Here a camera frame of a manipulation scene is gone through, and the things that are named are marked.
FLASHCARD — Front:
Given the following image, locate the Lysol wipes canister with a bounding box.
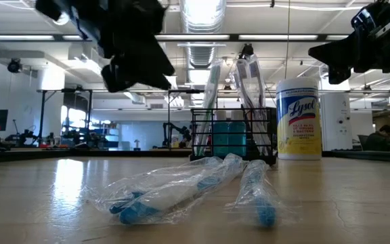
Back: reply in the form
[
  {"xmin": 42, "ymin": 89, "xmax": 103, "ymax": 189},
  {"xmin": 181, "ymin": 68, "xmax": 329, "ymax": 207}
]
[{"xmin": 276, "ymin": 77, "xmax": 323, "ymax": 161}]

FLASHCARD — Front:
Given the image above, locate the person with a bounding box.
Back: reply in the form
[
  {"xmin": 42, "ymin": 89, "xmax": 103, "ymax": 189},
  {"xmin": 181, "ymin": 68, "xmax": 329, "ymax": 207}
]
[{"xmin": 364, "ymin": 124, "xmax": 390, "ymax": 153}]

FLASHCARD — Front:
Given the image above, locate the ceiling light strip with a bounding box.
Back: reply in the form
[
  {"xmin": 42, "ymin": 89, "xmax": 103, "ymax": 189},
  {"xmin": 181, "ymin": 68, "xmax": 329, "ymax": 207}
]
[
  {"xmin": 238, "ymin": 33, "xmax": 320, "ymax": 41},
  {"xmin": 0, "ymin": 33, "xmax": 56, "ymax": 41},
  {"xmin": 154, "ymin": 33, "xmax": 232, "ymax": 41}
]

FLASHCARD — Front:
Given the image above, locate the silver ceiling duct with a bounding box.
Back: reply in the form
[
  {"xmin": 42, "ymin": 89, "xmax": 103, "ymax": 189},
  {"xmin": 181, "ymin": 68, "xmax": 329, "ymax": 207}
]
[{"xmin": 177, "ymin": 0, "xmax": 228, "ymax": 68}]

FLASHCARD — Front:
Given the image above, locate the purple toothbrush twin pack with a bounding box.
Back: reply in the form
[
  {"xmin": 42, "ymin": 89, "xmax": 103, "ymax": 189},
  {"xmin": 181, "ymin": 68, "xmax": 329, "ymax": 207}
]
[{"xmin": 230, "ymin": 57, "xmax": 257, "ymax": 157}]

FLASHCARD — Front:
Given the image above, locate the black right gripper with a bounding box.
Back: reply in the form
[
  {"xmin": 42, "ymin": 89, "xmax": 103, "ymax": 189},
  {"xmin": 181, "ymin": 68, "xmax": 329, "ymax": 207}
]
[{"xmin": 308, "ymin": 0, "xmax": 390, "ymax": 85}]

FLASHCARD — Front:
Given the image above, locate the blue toothbrush twin pack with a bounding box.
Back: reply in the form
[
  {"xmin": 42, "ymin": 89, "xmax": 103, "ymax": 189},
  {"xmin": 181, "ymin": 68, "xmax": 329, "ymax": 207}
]
[{"xmin": 85, "ymin": 152, "xmax": 246, "ymax": 226}]

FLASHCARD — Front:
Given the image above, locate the black ceiling camera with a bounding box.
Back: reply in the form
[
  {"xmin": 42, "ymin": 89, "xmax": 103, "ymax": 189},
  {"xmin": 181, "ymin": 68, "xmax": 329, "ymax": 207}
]
[{"xmin": 7, "ymin": 58, "xmax": 23, "ymax": 74}]

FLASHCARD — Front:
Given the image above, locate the white round pillar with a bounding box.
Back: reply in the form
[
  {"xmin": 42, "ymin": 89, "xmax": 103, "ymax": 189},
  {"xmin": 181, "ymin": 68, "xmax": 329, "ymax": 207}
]
[
  {"xmin": 37, "ymin": 66, "xmax": 66, "ymax": 148},
  {"xmin": 320, "ymin": 91, "xmax": 353, "ymax": 152}
]

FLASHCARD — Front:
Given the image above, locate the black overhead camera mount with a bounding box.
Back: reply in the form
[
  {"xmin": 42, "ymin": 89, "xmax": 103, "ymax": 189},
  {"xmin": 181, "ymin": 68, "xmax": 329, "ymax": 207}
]
[{"xmin": 240, "ymin": 43, "xmax": 255, "ymax": 58}]

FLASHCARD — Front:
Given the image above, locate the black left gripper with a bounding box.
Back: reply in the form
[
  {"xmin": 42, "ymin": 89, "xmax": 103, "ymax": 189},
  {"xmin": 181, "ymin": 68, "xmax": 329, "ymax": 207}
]
[{"xmin": 35, "ymin": 0, "xmax": 175, "ymax": 93}]

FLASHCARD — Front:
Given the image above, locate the black wire basket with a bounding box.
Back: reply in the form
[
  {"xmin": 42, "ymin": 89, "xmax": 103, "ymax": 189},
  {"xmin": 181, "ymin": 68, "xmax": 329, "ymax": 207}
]
[{"xmin": 190, "ymin": 107, "xmax": 278, "ymax": 166}]

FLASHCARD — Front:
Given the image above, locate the blue single toothbrush pack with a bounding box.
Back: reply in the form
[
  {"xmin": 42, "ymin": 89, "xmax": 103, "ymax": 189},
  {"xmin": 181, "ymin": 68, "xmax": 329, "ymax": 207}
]
[{"xmin": 225, "ymin": 159, "xmax": 299, "ymax": 228}]

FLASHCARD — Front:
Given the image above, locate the background black workstation frame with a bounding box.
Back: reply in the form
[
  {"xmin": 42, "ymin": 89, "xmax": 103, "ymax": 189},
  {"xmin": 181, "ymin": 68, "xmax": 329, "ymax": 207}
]
[
  {"xmin": 37, "ymin": 87, "xmax": 94, "ymax": 150},
  {"xmin": 167, "ymin": 88, "xmax": 218, "ymax": 150}
]

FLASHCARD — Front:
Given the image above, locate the teal toothpaste tube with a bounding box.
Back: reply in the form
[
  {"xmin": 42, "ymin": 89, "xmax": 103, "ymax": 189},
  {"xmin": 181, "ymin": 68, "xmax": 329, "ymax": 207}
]
[{"xmin": 213, "ymin": 110, "xmax": 230, "ymax": 157}]

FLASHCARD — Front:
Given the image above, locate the cluttered background workbench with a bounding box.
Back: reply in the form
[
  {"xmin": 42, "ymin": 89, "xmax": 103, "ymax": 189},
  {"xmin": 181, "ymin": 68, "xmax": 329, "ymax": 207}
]
[{"xmin": 0, "ymin": 130, "xmax": 64, "ymax": 152}]

